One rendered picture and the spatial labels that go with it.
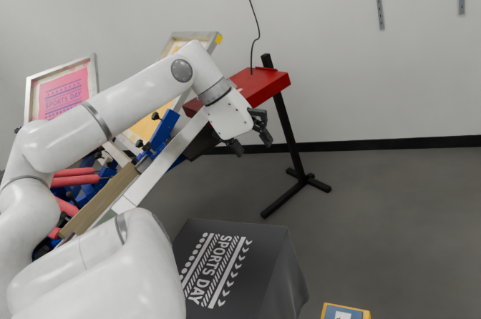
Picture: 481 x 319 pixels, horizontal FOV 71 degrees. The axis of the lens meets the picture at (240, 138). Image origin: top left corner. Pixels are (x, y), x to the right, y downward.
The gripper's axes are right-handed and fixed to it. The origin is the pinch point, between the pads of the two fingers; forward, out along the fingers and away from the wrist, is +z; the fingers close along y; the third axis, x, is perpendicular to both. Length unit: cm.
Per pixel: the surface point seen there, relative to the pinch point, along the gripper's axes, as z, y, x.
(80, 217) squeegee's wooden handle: -2, -73, -11
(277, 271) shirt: 52, -28, 4
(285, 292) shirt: 63, -32, 5
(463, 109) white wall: 127, 24, 200
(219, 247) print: 41, -51, 9
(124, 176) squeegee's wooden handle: -1, -73, 12
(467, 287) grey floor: 157, 5, 72
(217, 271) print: 42, -47, -2
